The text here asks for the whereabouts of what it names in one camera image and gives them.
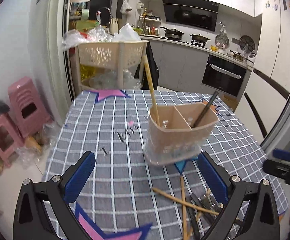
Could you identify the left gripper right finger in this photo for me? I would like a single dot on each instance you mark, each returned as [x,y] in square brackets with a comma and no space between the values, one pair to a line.
[215,176]

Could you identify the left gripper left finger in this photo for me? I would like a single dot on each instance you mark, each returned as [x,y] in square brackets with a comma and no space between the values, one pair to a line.
[75,177]

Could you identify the metal spoon black handle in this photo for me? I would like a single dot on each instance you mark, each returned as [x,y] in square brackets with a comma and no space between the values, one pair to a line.
[209,202]

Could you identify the plain wooden chopstick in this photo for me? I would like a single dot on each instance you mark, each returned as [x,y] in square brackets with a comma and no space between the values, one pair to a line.
[184,213]

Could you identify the black utensil handle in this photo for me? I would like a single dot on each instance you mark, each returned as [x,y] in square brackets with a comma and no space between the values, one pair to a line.
[206,108]

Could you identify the beige utensil holder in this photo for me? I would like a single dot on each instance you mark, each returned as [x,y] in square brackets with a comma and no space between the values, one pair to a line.
[176,139]

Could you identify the black chopstick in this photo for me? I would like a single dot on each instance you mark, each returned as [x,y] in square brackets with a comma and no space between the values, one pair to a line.
[193,222]

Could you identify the yellow patterned chopstick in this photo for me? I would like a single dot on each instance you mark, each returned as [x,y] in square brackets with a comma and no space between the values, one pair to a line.
[152,94]

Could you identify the grey kitchen cabinets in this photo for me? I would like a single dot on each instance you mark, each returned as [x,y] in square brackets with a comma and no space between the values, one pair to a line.
[181,67]

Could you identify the blue star sticker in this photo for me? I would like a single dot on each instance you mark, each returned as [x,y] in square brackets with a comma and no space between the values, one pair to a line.
[180,165]

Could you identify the wooden chopstick on table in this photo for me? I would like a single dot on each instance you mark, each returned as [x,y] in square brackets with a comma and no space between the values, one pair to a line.
[183,202]

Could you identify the orange star sticker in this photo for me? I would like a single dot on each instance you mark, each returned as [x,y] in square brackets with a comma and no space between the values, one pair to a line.
[213,107]

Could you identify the small pink plastic stool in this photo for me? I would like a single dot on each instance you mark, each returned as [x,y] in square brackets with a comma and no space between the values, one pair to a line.
[10,138]

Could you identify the cardboard box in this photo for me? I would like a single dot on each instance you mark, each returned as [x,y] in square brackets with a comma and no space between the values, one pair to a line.
[230,102]

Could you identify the large pink plastic stool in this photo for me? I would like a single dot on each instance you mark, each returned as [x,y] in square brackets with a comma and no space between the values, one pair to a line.
[28,107]

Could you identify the pink star sticker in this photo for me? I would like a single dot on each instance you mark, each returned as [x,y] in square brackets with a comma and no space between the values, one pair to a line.
[101,95]

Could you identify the black built-in oven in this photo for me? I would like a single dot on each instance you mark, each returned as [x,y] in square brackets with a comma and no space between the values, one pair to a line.
[223,75]

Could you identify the black plastic bag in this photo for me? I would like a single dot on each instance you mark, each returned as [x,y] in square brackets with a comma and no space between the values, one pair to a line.
[154,71]

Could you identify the beige plastic basket rack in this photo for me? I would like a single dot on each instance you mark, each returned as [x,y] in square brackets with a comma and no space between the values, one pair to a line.
[116,56]

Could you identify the pot with lid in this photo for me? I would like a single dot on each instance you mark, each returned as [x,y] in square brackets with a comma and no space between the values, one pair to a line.
[199,38]

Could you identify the black wok on stove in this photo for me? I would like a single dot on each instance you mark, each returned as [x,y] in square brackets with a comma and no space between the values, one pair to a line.
[172,34]

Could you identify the knife block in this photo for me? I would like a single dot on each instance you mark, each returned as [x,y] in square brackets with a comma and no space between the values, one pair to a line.
[113,26]

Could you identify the green colander basket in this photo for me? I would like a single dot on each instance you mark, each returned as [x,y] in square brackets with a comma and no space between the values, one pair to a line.
[138,30]

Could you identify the black range hood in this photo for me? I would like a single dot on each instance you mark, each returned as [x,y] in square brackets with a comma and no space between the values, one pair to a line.
[196,13]

